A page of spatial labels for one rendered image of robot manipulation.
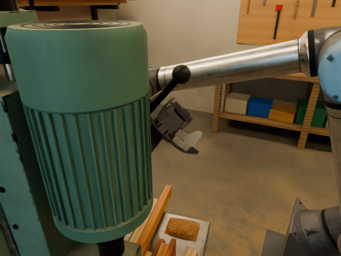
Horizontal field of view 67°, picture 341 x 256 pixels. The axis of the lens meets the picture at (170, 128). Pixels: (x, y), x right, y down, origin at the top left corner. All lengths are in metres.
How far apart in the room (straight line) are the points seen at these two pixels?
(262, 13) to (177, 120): 3.05
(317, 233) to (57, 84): 0.98
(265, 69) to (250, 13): 2.86
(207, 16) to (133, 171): 3.44
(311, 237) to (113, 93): 0.92
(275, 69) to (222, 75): 0.14
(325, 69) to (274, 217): 1.83
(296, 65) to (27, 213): 0.67
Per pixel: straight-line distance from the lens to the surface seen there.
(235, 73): 0.76
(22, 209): 0.52
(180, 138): 0.58
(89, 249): 0.61
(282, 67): 0.74
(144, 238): 0.78
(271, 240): 1.36
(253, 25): 3.58
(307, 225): 1.10
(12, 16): 0.44
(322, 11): 3.54
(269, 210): 2.35
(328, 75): 0.57
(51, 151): 0.37
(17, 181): 0.48
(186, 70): 0.47
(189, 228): 0.83
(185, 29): 3.85
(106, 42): 0.30
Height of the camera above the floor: 1.53
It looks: 26 degrees down
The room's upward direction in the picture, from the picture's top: straight up
